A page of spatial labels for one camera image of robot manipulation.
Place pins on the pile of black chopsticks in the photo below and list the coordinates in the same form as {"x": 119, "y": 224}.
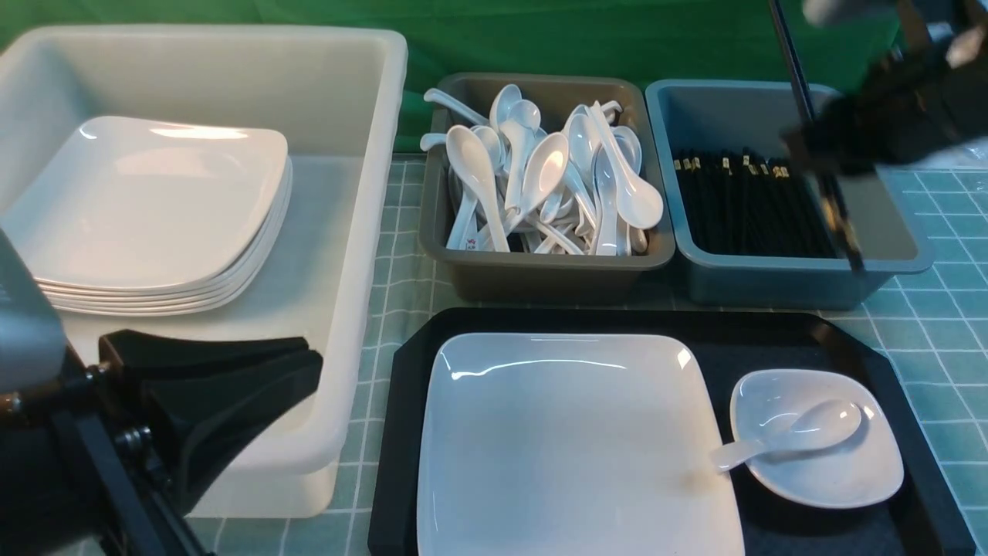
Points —
{"x": 749, "y": 205}

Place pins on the black chopstick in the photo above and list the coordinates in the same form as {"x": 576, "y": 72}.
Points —
{"x": 808, "y": 146}

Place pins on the blue-grey chopstick bin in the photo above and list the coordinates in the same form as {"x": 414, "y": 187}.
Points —
{"x": 711, "y": 115}

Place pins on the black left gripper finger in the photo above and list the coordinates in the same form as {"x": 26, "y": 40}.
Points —
{"x": 200, "y": 425}
{"x": 137, "y": 357}

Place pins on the small white bowl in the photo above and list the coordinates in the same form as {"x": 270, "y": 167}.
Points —
{"x": 864, "y": 469}

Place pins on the large white square plate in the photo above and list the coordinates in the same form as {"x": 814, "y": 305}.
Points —
{"x": 571, "y": 444}

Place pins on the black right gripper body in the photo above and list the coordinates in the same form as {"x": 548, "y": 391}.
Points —
{"x": 914, "y": 102}

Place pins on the white spoon centre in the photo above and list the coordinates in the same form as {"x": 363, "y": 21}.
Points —
{"x": 545, "y": 170}

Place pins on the green backdrop cloth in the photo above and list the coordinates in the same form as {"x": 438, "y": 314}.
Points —
{"x": 638, "y": 41}

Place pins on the black serving tray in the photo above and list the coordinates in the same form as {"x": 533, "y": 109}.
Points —
{"x": 921, "y": 519}

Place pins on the top white stacked plate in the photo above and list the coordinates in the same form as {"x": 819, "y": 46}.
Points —
{"x": 136, "y": 204}

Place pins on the white spoon right side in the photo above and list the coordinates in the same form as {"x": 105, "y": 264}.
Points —
{"x": 638, "y": 203}

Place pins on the large white plastic tub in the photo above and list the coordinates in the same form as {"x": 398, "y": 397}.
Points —
{"x": 335, "y": 94}

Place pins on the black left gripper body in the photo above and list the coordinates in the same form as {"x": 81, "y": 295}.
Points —
{"x": 81, "y": 457}

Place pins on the green checked tablecloth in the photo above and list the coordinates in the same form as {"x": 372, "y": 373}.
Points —
{"x": 932, "y": 326}

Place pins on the white spoon front left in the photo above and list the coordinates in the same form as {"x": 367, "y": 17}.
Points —
{"x": 475, "y": 156}

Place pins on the grey spoon bin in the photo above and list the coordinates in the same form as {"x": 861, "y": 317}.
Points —
{"x": 482, "y": 276}

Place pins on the bottom white stacked plate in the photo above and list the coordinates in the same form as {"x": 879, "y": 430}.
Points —
{"x": 235, "y": 292}

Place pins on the white stacked plate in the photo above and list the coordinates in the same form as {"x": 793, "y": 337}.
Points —
{"x": 136, "y": 204}
{"x": 235, "y": 292}
{"x": 251, "y": 270}
{"x": 245, "y": 279}
{"x": 255, "y": 259}

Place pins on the white soup spoon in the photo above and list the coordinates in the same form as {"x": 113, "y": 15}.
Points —
{"x": 827, "y": 424}

